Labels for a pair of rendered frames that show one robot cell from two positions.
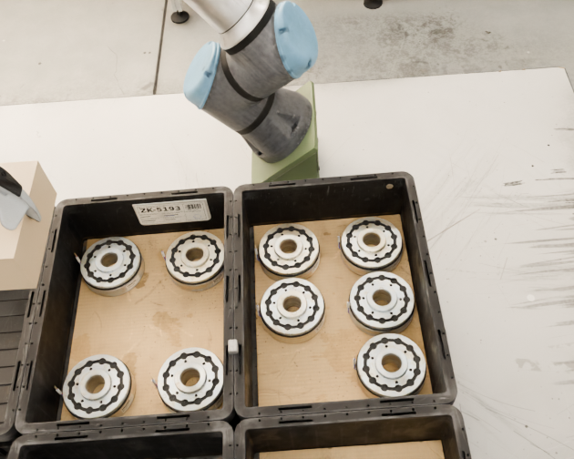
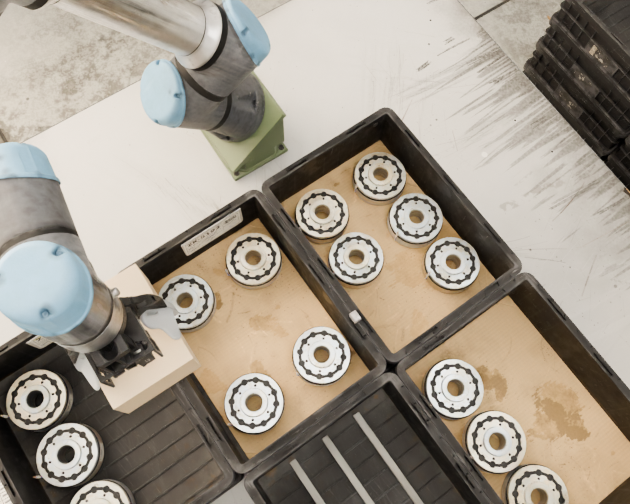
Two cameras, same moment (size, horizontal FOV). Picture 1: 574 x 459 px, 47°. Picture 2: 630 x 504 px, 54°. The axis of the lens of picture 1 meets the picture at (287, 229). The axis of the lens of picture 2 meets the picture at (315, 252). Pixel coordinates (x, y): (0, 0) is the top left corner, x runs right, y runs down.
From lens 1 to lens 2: 0.45 m
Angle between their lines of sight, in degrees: 24
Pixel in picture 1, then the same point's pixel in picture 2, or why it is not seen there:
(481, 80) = not seen: outside the picture
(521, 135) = (406, 19)
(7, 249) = (181, 354)
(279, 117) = (239, 100)
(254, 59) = (225, 67)
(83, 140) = not seen: hidden behind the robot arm
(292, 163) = (266, 135)
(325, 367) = (404, 289)
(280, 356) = (367, 299)
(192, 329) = (287, 316)
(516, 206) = (435, 85)
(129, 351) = (252, 361)
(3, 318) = not seen: hidden behind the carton
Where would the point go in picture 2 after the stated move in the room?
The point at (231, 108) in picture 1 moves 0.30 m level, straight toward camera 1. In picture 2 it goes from (205, 115) to (315, 225)
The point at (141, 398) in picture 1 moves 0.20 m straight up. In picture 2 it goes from (288, 389) to (286, 375)
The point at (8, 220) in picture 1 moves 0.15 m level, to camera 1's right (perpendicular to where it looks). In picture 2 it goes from (174, 332) to (266, 265)
